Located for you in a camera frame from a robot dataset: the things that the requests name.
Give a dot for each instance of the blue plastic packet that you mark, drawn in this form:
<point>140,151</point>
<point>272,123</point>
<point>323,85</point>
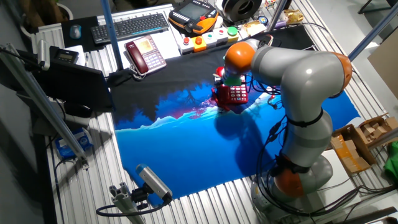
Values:
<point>73,144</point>

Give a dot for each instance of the gold snack bag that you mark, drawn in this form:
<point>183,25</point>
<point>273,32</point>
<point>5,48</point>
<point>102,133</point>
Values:
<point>293,16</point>

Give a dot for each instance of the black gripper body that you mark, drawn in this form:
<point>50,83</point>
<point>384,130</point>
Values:
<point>220,81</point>

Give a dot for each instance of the Rubik's cube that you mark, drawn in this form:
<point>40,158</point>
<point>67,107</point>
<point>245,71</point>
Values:
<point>270,3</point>

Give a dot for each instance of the blue frame pole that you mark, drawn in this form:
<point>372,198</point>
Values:
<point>110,34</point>

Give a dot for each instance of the black chair base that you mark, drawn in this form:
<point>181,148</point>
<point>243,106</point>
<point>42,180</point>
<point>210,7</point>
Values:
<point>373,4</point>

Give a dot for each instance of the short aluminium extrusion post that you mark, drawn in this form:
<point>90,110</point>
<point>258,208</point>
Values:
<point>124,202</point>

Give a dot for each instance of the blue and black printed cloth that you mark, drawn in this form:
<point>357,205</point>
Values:
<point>186,149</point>

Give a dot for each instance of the grey computer mouse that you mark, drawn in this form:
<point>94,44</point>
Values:
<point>75,31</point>

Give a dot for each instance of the black mouse pad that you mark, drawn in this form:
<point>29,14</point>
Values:
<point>88,25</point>

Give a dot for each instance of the red telephone handset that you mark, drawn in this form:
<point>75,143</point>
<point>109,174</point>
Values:
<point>219,71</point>

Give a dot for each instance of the metal frame pole with clamp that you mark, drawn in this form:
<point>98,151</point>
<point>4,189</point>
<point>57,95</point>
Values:
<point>373,32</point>

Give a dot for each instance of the orange box orange button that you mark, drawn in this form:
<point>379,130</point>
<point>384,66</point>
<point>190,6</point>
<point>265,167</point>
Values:
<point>199,45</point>

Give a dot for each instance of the green cloth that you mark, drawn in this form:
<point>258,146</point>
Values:
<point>392,163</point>

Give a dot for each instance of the aluminium bar over boxes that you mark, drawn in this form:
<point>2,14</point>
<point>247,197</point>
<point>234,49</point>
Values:
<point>384,138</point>

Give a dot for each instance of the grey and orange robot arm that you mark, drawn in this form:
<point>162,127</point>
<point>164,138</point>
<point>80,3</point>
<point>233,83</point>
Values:
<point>308,81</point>

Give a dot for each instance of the round blue and white disc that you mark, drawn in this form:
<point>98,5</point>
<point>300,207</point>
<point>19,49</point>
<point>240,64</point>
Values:
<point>263,20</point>

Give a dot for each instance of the grey frame pole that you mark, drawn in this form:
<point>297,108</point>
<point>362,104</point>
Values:
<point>277,14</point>

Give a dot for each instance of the person in dark clothes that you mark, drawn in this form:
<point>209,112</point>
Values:
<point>116,4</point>

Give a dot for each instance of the white box small red button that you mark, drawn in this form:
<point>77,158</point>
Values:
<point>220,35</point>

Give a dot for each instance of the pale yellow snack packet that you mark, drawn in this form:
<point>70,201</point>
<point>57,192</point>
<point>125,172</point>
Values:
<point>253,28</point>

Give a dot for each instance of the white plant pot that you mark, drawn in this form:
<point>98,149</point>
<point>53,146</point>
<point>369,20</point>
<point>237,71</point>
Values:
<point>66,9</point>

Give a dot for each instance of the maroon desk telephone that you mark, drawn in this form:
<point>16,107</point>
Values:
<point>144,54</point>

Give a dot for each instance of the large open cardboard box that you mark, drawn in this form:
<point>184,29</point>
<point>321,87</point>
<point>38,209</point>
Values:
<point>354,155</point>

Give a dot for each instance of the black and orange teach pendant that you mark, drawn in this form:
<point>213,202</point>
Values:
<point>192,15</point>

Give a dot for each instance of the brown cardboard panel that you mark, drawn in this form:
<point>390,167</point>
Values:
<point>385,65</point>

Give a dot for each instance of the small black display device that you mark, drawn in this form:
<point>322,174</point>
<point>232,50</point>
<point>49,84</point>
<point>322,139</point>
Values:
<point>65,56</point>

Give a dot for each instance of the long aluminium strut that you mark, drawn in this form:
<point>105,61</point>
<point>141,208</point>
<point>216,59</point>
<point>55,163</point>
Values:
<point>43,102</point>

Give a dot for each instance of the red telephone base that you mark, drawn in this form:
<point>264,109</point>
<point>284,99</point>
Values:
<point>237,93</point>

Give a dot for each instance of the white flat board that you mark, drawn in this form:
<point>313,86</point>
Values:
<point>343,177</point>

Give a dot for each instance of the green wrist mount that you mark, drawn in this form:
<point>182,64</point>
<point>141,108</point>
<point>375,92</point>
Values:
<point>232,81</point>

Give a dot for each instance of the black filament spool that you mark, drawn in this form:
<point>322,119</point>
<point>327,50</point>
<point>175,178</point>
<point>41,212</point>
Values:
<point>242,9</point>

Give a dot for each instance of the yellow box big green button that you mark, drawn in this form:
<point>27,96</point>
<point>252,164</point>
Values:
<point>232,32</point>

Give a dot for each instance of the white box green button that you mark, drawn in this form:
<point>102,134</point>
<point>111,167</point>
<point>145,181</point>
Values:
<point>210,39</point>

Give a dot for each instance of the black computer keyboard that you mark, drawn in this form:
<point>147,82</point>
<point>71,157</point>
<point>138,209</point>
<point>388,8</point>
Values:
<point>130,28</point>

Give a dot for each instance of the small open cardboard box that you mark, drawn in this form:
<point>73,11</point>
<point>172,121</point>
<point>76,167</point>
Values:
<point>370,127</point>

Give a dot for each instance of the black monitor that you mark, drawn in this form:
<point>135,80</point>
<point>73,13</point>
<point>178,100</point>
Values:
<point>77,87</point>

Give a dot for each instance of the silver camera with blue cap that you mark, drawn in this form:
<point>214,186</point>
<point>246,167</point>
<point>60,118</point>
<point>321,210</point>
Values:
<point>154,182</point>

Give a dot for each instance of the white box red mushroom button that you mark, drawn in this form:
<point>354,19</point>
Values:
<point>186,45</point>

